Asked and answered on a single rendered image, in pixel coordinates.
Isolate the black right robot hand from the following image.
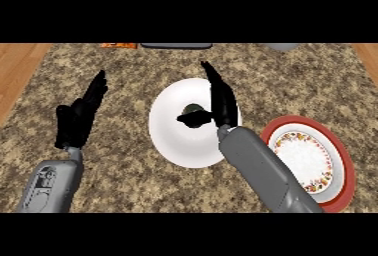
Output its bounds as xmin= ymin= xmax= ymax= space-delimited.
xmin=175 ymin=60 xmax=240 ymax=129

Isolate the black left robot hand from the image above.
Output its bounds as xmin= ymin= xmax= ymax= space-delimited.
xmin=53 ymin=69 xmax=109 ymax=151

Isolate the dark green squash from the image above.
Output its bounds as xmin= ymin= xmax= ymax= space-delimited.
xmin=183 ymin=103 xmax=206 ymax=114

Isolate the white plate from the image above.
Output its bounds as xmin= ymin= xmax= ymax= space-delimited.
xmin=147 ymin=78 xmax=243 ymax=169

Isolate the red rimmed floral plate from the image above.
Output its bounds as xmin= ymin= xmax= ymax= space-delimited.
xmin=258 ymin=115 xmax=357 ymax=214

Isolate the dark grey flat tray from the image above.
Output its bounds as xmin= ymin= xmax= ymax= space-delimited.
xmin=140 ymin=43 xmax=214 ymax=50

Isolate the pale grey round object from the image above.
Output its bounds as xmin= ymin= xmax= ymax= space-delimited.
xmin=264 ymin=43 xmax=299 ymax=52

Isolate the orange packet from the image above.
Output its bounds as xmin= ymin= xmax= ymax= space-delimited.
xmin=98 ymin=43 xmax=137 ymax=50

